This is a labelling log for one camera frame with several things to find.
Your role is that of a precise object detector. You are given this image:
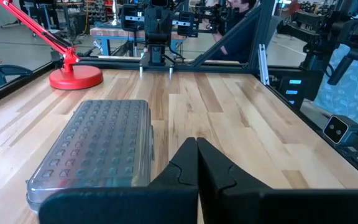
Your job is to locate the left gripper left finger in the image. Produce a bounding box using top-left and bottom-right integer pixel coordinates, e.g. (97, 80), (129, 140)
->
(38, 136), (200, 224)

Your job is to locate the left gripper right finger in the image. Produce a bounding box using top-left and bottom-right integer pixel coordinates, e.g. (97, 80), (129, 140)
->
(197, 137), (358, 224)

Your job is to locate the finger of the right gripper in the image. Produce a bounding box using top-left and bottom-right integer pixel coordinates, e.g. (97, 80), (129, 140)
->
(157, 6), (172, 44)
(144, 6), (158, 44)

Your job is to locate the translucent plastic supply box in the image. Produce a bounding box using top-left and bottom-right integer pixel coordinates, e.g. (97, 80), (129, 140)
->
(25, 99), (155, 215)

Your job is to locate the black controller box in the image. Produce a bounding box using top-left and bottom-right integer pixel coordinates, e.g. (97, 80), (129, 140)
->
(277, 75), (306, 110)

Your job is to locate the wooden bench with blue legs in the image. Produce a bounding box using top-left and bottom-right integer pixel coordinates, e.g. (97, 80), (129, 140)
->
(89, 26), (186, 57)

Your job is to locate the person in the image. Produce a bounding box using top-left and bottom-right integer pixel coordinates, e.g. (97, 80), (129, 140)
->
(209, 0), (259, 64)

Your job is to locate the red desk lamp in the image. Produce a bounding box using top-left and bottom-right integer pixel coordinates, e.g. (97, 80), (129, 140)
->
(0, 0), (104, 91)

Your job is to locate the light blue patterned curtain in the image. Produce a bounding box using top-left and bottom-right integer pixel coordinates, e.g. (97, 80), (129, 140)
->
(314, 2), (358, 135)

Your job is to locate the black aluminium table frame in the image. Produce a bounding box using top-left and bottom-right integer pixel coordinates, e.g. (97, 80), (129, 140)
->
(0, 0), (358, 190)

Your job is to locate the grey table-level camera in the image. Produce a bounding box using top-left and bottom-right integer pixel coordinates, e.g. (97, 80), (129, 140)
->
(323, 114), (358, 147)

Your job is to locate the white metal bracket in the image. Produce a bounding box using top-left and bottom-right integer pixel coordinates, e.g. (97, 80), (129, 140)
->
(257, 43), (271, 86)

